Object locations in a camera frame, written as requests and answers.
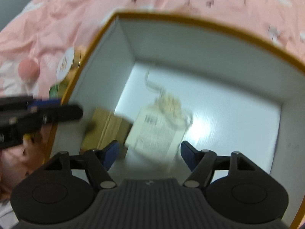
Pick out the gold rectangular box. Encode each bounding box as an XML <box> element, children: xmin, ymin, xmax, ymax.
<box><xmin>80</xmin><ymin>107</ymin><xmax>132</xmax><ymax>159</ymax></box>

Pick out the pink sponge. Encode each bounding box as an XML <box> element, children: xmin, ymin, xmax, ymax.
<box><xmin>18</xmin><ymin>57</ymin><xmax>41</xmax><ymax>88</ymax></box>

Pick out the beige box with drawstring pouch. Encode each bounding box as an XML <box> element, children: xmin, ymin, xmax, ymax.
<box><xmin>125</xmin><ymin>72</ymin><xmax>193</xmax><ymax>165</ymax></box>

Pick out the white round compact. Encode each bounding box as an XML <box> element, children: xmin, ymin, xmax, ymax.
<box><xmin>56</xmin><ymin>47</ymin><xmax>83</xmax><ymax>82</ymax></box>

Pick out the yellow white bottle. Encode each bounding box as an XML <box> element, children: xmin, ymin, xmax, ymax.
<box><xmin>23</xmin><ymin>133</ymin><xmax>35</xmax><ymax>142</ymax></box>

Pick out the orange cardboard box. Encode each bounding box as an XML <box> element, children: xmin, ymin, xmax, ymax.
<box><xmin>49</xmin><ymin>12</ymin><xmax>304</xmax><ymax>225</ymax></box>

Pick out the pink patterned duvet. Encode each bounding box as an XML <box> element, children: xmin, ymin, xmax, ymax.
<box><xmin>0</xmin><ymin>0</ymin><xmax>305</xmax><ymax>201</ymax></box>

